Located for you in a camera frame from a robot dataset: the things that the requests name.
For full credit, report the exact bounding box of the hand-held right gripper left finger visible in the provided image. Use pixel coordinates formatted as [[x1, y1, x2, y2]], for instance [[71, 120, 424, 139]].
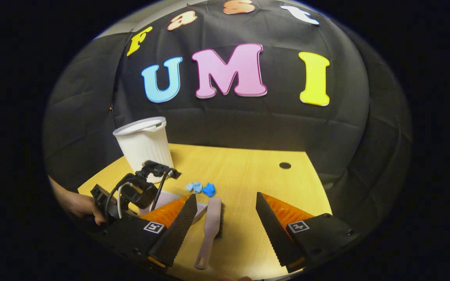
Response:
[[100, 194, 198, 268]]

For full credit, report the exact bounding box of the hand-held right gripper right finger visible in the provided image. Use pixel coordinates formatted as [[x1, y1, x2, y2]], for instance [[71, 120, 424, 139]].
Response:
[[255, 191, 360, 274]]

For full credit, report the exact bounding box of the pink dustpan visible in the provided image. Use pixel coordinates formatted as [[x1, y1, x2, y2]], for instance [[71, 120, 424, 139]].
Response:
[[139, 190, 209, 225]]

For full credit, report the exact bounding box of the small pink broom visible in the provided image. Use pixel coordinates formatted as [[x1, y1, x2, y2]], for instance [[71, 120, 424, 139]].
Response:
[[194, 197, 222, 270]]

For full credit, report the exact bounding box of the white garbage bin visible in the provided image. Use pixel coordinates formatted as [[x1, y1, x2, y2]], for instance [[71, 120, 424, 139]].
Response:
[[112, 116, 175, 184]]

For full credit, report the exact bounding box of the wooden desktop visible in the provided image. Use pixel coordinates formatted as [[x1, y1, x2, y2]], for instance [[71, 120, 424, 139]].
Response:
[[77, 143, 333, 280]]

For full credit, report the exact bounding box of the black backdrop cloth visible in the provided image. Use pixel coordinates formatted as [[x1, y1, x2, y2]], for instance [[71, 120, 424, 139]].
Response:
[[42, 0, 412, 219]]

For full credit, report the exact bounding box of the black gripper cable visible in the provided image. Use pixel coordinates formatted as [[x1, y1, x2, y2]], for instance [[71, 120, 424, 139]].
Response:
[[150, 172, 171, 212]]

